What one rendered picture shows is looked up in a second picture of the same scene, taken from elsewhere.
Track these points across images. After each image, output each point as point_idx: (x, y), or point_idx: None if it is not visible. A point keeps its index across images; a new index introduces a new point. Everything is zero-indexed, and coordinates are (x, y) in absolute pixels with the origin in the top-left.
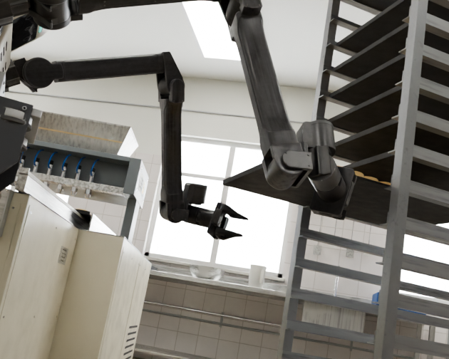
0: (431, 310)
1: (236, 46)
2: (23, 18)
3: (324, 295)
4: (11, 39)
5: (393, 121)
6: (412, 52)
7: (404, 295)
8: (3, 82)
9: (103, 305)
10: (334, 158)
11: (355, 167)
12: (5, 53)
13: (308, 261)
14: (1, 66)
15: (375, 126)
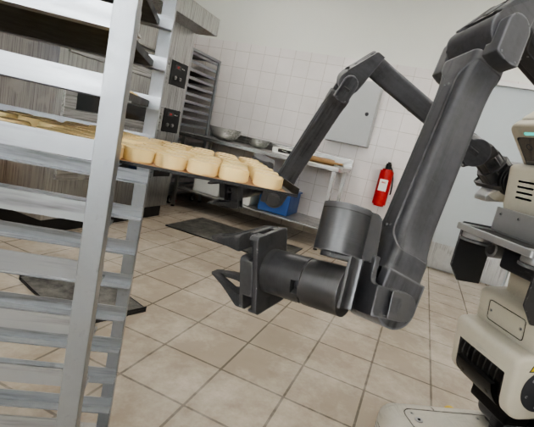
0: (75, 241)
1: (337, 116)
2: (527, 152)
3: (17, 311)
4: None
5: (150, 61)
6: (177, 4)
7: (109, 237)
8: (499, 213)
9: None
10: (71, 18)
11: (135, 102)
12: None
13: (72, 263)
14: None
15: (146, 52)
